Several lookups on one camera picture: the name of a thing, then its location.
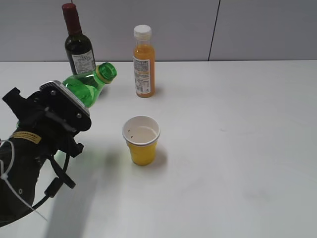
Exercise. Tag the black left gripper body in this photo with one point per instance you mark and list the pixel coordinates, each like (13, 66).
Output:
(54, 113)

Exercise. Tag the green sprite bottle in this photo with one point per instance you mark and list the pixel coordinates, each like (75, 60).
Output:
(91, 84)

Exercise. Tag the yellow paper cup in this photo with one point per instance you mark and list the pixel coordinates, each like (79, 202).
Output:
(141, 134)

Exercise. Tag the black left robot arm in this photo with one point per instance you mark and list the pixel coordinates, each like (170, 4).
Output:
(39, 148)

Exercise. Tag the dark red wine bottle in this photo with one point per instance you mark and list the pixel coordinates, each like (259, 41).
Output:
(77, 45)

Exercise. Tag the white zip tie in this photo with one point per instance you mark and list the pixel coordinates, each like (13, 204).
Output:
(19, 174)

